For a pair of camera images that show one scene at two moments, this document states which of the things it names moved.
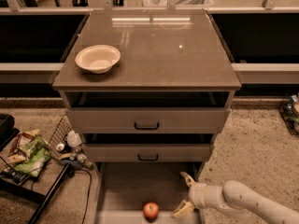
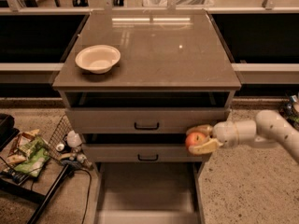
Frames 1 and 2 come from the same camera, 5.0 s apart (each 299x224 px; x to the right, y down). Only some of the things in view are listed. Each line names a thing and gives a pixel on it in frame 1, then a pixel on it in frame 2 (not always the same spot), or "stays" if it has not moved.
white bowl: x=99 y=59 stays
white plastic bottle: x=73 y=139 stays
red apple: x=150 y=210 to x=194 y=139
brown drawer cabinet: x=163 y=105 stays
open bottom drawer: x=124 y=189 stays
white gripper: x=198 y=194 to x=224 y=133
